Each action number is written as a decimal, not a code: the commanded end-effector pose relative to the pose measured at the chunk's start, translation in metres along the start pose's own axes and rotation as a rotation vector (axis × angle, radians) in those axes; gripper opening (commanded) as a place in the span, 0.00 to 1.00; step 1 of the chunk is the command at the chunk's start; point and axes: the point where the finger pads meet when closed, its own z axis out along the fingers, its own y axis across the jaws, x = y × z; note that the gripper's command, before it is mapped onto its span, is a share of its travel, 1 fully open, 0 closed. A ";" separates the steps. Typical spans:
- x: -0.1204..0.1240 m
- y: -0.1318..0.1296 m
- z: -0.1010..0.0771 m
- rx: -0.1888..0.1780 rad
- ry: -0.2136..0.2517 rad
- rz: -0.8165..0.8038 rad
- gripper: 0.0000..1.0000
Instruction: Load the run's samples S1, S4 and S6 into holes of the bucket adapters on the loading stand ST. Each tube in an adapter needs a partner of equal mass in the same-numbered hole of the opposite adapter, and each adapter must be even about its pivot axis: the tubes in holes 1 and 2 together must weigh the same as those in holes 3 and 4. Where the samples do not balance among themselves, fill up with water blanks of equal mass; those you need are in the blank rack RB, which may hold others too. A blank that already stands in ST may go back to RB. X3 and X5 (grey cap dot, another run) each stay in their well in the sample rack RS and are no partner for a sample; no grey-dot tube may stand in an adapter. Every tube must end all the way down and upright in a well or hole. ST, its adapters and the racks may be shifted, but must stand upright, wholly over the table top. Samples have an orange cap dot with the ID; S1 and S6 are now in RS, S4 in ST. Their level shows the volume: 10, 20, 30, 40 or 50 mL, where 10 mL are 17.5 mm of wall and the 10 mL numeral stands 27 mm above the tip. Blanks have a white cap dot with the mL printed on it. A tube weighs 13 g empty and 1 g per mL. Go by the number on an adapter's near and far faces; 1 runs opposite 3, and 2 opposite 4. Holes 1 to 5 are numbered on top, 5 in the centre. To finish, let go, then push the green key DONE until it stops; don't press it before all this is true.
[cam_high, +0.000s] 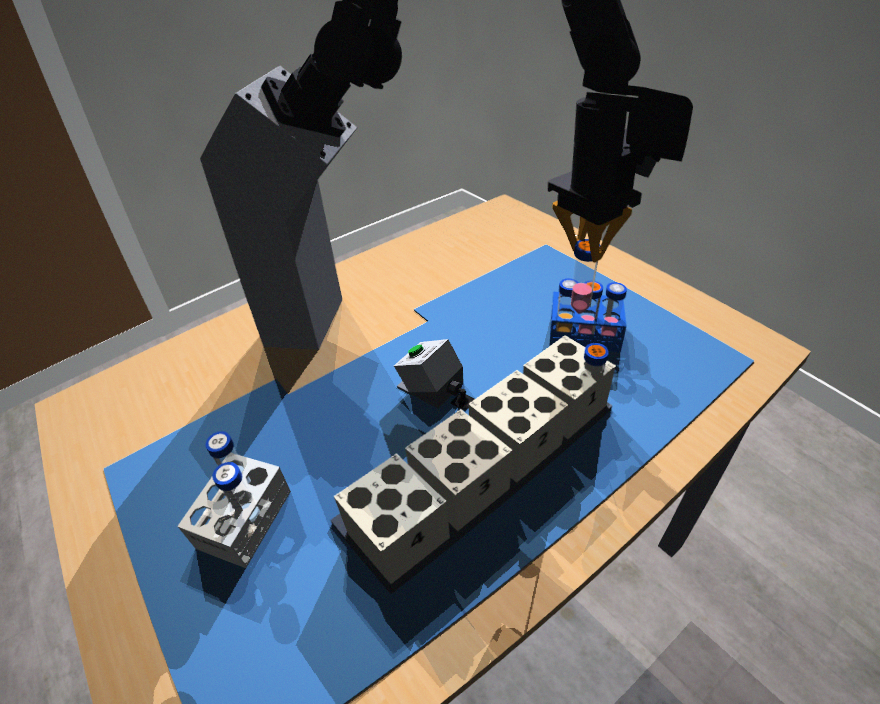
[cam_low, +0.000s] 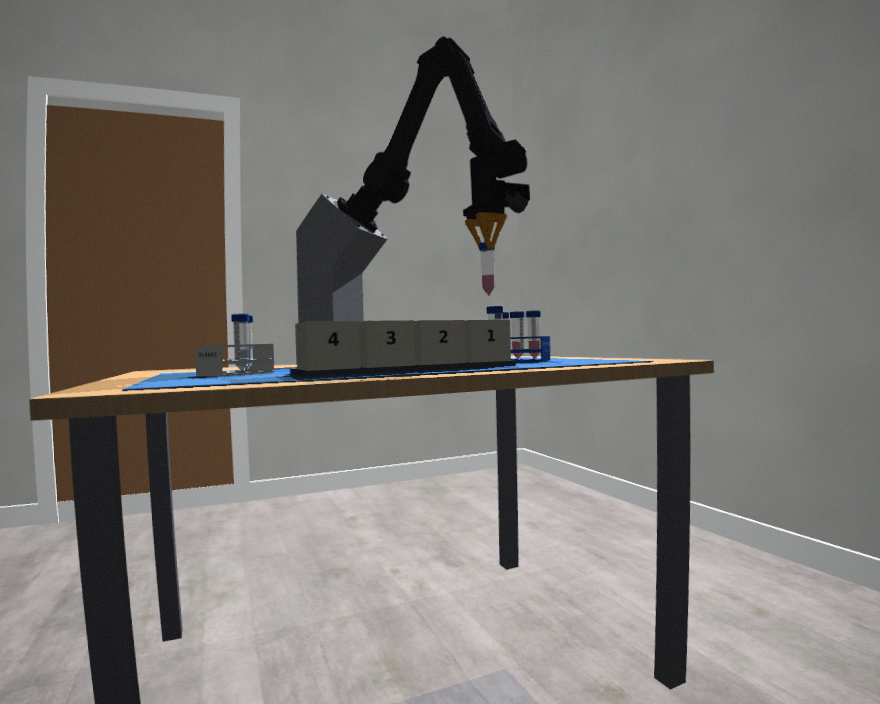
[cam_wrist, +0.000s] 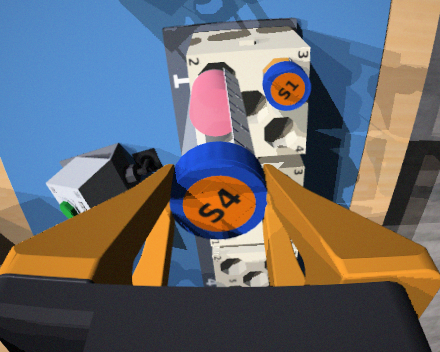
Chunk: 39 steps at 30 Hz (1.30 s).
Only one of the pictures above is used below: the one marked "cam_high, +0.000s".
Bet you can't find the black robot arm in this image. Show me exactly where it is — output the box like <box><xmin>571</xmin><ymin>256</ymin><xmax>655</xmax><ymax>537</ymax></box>
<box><xmin>261</xmin><ymin>0</ymin><xmax>693</xmax><ymax>196</ymax></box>

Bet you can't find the beige bucket adapter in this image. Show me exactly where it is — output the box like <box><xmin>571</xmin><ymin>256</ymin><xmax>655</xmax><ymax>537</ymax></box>
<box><xmin>523</xmin><ymin>336</ymin><xmax>615</xmax><ymax>439</ymax></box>
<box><xmin>334</xmin><ymin>454</ymin><xmax>450</xmax><ymax>584</ymax></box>
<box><xmin>405</xmin><ymin>409</ymin><xmax>512</xmax><ymax>531</ymax></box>
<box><xmin>468</xmin><ymin>370</ymin><xmax>568</xmax><ymax>482</ymax></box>

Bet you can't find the blue flat mat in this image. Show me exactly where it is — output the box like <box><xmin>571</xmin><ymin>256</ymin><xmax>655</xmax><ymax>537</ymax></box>
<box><xmin>104</xmin><ymin>244</ymin><xmax>754</xmax><ymax>704</ymax></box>

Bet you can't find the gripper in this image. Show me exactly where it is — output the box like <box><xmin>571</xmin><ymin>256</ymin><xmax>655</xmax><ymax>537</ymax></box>
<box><xmin>548</xmin><ymin>144</ymin><xmax>642</xmax><ymax>263</ymax></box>

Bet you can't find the blue tube rack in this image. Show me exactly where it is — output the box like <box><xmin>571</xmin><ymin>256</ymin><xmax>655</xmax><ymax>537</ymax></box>
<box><xmin>549</xmin><ymin>292</ymin><xmax>626</xmax><ymax>352</ymax></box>

